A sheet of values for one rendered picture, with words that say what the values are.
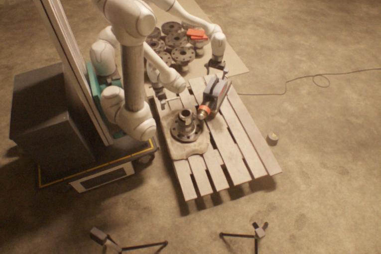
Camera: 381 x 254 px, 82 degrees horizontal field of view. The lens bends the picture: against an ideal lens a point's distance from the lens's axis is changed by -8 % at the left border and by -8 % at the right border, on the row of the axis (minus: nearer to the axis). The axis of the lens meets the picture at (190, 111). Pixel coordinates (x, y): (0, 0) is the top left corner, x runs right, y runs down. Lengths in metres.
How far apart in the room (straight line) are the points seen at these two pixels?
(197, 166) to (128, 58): 1.15
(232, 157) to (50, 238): 1.53
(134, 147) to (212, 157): 0.62
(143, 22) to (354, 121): 2.42
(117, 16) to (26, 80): 1.06
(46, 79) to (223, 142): 1.42
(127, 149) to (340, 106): 2.22
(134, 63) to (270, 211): 1.51
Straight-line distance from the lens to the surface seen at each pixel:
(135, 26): 0.92
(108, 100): 1.38
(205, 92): 2.04
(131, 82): 1.13
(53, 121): 1.51
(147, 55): 1.27
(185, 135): 2.01
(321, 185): 2.30
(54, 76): 1.79
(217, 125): 2.15
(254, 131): 2.15
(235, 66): 2.93
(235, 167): 1.96
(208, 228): 1.93
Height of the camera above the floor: 1.88
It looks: 51 degrees down
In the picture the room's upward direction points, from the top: straight up
